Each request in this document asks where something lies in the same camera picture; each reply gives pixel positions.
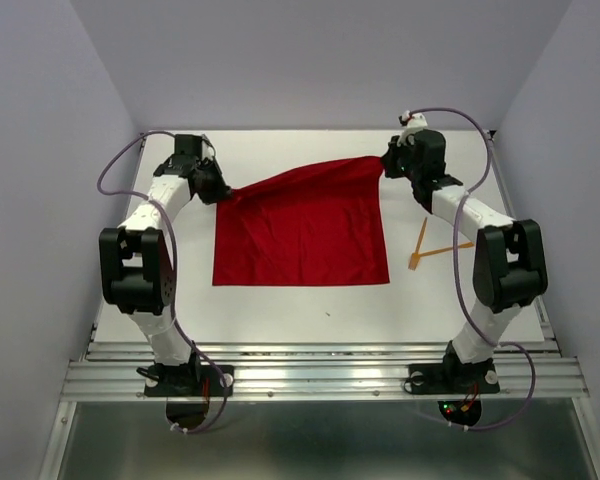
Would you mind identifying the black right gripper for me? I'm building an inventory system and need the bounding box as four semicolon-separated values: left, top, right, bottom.
378;133;421;181

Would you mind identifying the red cloth napkin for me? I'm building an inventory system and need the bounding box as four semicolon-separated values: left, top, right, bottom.
212;156;390;287

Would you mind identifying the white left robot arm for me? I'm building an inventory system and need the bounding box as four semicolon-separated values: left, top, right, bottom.
96;132;232;394

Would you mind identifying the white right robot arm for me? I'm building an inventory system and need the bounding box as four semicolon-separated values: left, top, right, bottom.
382;129;548;390

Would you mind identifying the orange plastic knife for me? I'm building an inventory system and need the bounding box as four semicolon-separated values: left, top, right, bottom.
412;242;474;258

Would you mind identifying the orange plastic fork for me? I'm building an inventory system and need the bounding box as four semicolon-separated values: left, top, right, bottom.
408;218;428;271

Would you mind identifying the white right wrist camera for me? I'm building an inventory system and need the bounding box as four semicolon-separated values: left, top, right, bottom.
397;110;428;146

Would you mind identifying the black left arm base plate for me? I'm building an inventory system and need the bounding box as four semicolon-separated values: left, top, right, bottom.
136;364;234;398

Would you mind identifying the aluminium rail frame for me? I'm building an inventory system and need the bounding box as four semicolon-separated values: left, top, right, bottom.
39;128;600;480

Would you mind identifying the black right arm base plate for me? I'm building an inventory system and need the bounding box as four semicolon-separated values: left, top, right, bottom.
403;360;500;396

